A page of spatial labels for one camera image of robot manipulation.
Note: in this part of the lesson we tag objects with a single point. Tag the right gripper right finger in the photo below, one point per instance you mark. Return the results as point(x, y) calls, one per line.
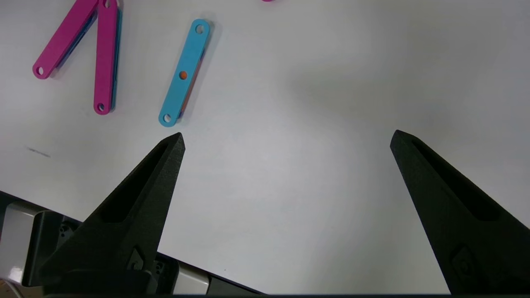
point(476, 240)

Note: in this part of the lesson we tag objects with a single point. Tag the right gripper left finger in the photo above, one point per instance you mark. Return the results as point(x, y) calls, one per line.
point(124, 223)

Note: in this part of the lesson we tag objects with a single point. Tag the grey robot base chassis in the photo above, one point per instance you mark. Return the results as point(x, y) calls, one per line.
point(25, 240)

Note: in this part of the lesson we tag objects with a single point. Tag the long blue bar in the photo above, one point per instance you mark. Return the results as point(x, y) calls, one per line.
point(190, 51)

